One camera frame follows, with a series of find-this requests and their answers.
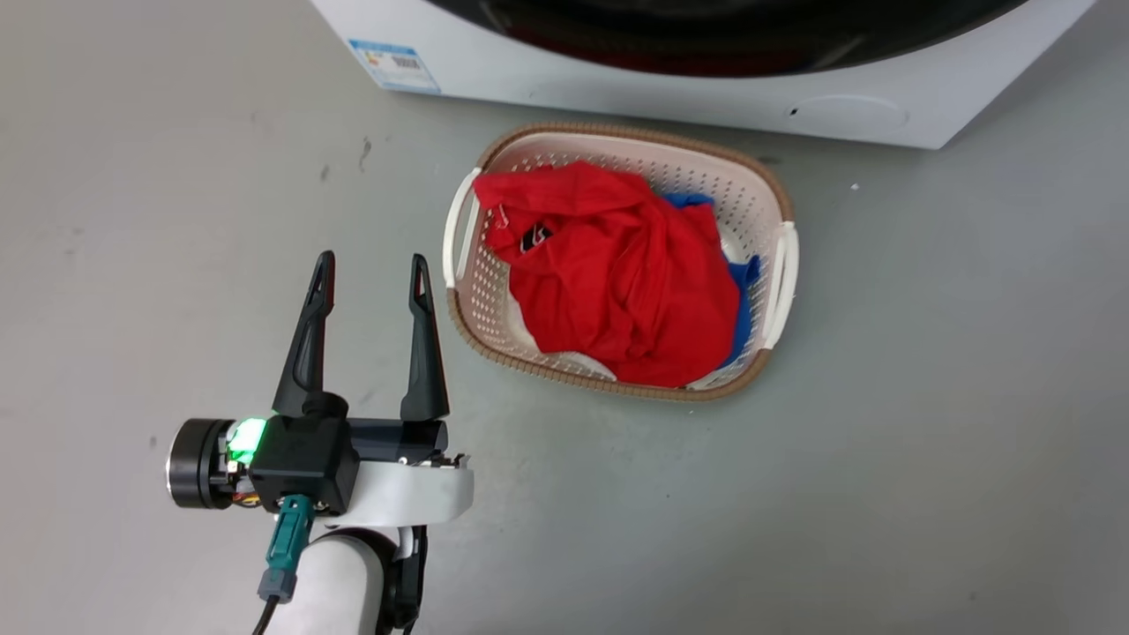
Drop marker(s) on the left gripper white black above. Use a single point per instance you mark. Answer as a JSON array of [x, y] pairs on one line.
[[406, 494]]

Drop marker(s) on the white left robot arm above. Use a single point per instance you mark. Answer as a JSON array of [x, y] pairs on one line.
[[331, 582]]

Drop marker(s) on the white washing machine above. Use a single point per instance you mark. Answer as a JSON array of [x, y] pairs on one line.
[[617, 84]]

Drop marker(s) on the dark glass washing machine door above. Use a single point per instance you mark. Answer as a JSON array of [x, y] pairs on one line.
[[706, 35]]

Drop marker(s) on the white garment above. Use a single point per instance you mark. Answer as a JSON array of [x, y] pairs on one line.
[[529, 337]]

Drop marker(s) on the red garment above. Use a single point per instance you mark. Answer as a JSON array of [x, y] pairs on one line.
[[617, 273]]

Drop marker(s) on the blue energy label sticker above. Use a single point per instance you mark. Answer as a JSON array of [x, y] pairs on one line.
[[394, 66]]

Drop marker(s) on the blue garment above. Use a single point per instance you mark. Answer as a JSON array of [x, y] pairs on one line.
[[746, 309]]

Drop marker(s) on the beige perforated laundry basket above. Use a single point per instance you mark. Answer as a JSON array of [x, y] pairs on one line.
[[751, 201]]

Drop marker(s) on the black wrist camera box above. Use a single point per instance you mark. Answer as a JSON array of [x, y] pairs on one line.
[[304, 459]]

